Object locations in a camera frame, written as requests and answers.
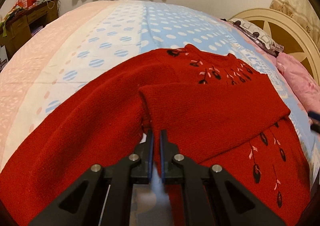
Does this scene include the white box beside desk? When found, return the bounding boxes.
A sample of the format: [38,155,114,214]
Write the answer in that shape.
[0,46,8,72]

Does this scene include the pink quilt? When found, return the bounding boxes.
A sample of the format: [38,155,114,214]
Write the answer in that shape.
[276,53,320,113]

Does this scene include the cream star headboard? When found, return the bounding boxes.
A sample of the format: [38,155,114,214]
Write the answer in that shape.
[233,8,320,83]

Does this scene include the blue pink polka-dot bedspread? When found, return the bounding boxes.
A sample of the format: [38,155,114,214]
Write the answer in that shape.
[1,1,319,182]

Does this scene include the white black patterned pillow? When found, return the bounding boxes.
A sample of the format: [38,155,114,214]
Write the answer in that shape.
[229,18,284,57]

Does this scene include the beige curtain by headboard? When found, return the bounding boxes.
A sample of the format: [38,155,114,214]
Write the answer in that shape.
[270,0,319,47]

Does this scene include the red knit sweater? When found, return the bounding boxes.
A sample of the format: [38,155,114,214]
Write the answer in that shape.
[1,44,310,225]

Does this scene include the dark wooden desk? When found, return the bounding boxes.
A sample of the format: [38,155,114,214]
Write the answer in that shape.
[1,0,60,59]

